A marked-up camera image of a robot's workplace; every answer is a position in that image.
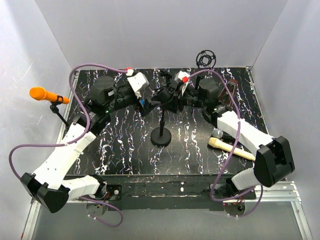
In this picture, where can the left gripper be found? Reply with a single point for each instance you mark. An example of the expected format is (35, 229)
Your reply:
(149, 104)

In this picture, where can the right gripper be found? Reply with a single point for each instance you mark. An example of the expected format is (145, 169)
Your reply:
(172, 104)

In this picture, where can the teal microphone tripod stand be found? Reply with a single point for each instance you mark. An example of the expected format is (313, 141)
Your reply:
(168, 79)

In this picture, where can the round base microphone stand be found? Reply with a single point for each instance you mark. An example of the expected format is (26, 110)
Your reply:
(161, 136)

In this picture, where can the black silver-grille microphone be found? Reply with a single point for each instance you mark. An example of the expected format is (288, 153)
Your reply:
(219, 134)

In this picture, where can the cream microphone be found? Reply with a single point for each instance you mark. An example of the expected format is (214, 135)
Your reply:
(218, 144)

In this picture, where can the shock mount tripod stand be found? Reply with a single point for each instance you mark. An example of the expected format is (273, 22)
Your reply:
(205, 61)

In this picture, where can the orange microphone stand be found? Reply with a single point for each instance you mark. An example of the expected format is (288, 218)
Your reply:
(54, 109)

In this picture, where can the orange microphone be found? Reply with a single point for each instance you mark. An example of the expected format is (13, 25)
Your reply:
(40, 94)

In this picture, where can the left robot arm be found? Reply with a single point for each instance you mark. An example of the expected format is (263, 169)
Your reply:
(47, 184)

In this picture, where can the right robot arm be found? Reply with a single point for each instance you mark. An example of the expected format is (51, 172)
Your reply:
(272, 156)

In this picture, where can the blue white small block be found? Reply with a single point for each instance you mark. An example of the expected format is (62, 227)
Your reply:
(141, 102)

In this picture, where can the black marble pattern mat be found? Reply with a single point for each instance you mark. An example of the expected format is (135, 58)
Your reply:
(124, 146)

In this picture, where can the wooden metronome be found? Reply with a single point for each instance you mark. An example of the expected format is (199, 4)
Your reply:
(224, 97)

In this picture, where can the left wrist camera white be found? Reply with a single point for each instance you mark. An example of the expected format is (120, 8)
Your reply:
(138, 83)

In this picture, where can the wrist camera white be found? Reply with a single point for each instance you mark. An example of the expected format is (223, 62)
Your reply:
(182, 78)
(138, 83)

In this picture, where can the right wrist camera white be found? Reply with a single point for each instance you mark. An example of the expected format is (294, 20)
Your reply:
(182, 78)

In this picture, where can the aluminium frame rail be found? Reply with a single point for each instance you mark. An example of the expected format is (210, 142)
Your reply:
(174, 207)

